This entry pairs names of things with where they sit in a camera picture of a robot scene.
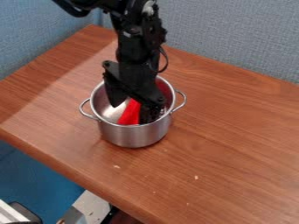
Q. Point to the grey white box under table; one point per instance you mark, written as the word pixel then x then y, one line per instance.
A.
pixel 89 210

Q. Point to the red plastic block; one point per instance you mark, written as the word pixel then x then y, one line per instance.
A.
pixel 130 116

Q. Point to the dark object bottom left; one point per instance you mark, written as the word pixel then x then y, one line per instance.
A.
pixel 15 213

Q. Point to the stainless steel pot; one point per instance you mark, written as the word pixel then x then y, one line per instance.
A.
pixel 131 136

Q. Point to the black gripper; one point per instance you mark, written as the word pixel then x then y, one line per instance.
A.
pixel 130 77

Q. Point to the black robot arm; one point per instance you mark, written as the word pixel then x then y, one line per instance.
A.
pixel 134 17

